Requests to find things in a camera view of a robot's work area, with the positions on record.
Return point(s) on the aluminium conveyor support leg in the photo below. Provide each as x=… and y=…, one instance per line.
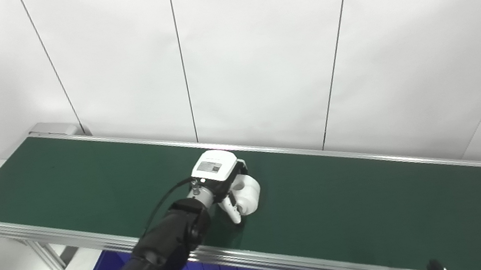
x=46, y=254

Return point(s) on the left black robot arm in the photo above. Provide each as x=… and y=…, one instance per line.
x=162, y=246

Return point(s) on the grey conveyor end housing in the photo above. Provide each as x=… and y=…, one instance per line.
x=53, y=129

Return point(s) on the white cylindrical plastic part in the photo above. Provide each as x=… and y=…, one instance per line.
x=249, y=193

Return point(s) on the green conveyor belt aluminium frame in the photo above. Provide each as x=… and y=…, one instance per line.
x=351, y=204

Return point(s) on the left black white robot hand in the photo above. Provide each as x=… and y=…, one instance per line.
x=217, y=169

